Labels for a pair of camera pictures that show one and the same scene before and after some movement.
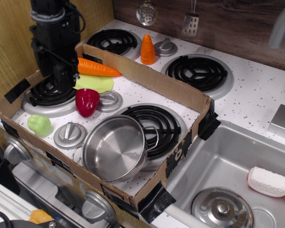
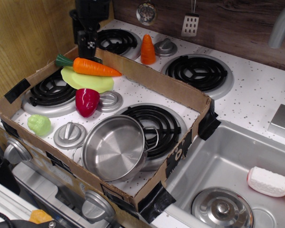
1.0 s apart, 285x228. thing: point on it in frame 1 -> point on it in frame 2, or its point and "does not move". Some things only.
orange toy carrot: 90,67 does not move
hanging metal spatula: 190,24 does not move
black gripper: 56,36 -> 86,20
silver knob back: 166,48 does not move
